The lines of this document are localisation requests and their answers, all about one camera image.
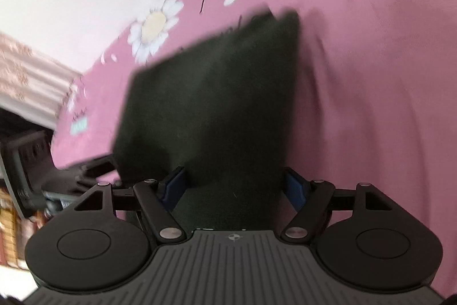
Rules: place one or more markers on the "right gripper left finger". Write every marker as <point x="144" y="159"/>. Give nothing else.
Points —
<point x="157" y="199"/>

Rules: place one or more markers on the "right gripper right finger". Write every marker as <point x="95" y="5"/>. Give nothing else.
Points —
<point x="311" y="200"/>

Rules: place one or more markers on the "dark green knitted sweater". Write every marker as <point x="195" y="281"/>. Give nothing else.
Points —
<point x="221" y="109"/>

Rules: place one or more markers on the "beige patterned curtain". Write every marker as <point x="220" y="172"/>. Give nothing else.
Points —
<point x="33" y="85"/>

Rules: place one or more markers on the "pink floral bed sheet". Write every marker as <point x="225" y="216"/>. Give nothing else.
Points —
<point x="376" y="98"/>

